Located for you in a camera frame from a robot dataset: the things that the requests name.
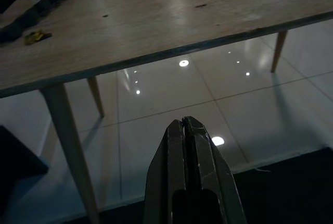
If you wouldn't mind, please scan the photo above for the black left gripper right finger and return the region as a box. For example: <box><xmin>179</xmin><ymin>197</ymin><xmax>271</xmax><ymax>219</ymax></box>
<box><xmin>183</xmin><ymin>116</ymin><xmax>248</xmax><ymax>224</ymax></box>

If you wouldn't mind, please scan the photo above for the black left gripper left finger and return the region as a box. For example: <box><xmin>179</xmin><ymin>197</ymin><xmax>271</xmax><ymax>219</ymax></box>
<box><xmin>143</xmin><ymin>119</ymin><xmax>186</xmax><ymax>224</ymax></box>

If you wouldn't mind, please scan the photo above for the tapered wooden table leg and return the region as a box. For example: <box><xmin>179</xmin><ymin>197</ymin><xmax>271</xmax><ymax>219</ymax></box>
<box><xmin>270</xmin><ymin>30</ymin><xmax>288</xmax><ymax>73</ymax></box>
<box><xmin>86</xmin><ymin>76</ymin><xmax>105</xmax><ymax>119</ymax></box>
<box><xmin>39</xmin><ymin>83</ymin><xmax>101</xmax><ymax>224</ymax></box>

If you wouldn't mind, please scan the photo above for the black cabinet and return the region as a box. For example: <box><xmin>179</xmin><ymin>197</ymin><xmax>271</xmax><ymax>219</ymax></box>
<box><xmin>0</xmin><ymin>125</ymin><xmax>50</xmax><ymax>210</ymax></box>

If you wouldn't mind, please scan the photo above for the yellow and black snack wrapper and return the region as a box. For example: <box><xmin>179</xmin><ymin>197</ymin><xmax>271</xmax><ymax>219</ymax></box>
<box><xmin>24</xmin><ymin>29</ymin><xmax>53</xmax><ymax>46</ymax></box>

